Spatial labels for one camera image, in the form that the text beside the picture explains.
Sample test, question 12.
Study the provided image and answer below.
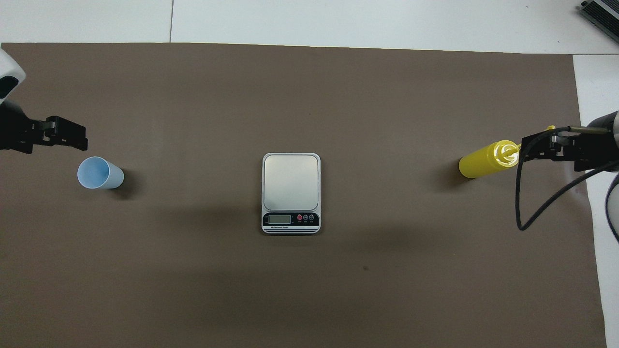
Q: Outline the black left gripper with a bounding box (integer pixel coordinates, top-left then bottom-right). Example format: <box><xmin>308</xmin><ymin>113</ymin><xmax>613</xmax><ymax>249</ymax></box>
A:
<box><xmin>0</xmin><ymin>99</ymin><xmax>88</xmax><ymax>154</ymax></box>

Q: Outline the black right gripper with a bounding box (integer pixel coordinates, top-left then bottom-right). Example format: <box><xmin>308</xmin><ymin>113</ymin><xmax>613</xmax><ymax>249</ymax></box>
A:
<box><xmin>521</xmin><ymin>129</ymin><xmax>619</xmax><ymax>173</ymax></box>

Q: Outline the light blue plastic cup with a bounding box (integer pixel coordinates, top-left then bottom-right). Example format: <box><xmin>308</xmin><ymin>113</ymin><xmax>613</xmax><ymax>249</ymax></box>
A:
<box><xmin>77</xmin><ymin>156</ymin><xmax>125</xmax><ymax>190</ymax></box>

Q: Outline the yellow squeeze bottle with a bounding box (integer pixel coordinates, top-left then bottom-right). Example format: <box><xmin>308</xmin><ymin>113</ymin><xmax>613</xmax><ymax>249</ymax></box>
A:
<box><xmin>458</xmin><ymin>125</ymin><xmax>556</xmax><ymax>180</ymax></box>

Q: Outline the silver digital kitchen scale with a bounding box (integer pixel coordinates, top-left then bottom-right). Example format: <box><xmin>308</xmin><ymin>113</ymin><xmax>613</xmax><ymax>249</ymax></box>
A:
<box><xmin>262</xmin><ymin>153</ymin><xmax>321</xmax><ymax>235</ymax></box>

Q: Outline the grey ribbed metal device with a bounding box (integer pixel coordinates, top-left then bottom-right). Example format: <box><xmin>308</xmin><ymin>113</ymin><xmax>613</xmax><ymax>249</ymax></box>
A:
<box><xmin>580</xmin><ymin>0</ymin><xmax>619</xmax><ymax>32</ymax></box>

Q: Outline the brown paper table mat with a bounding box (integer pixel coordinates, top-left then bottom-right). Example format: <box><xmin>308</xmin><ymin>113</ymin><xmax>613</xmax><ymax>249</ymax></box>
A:
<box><xmin>0</xmin><ymin>43</ymin><xmax>607</xmax><ymax>348</ymax></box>

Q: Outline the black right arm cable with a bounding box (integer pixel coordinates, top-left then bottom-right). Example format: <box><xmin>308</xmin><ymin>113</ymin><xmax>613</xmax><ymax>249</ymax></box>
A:
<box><xmin>515</xmin><ymin>126</ymin><xmax>619</xmax><ymax>231</ymax></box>

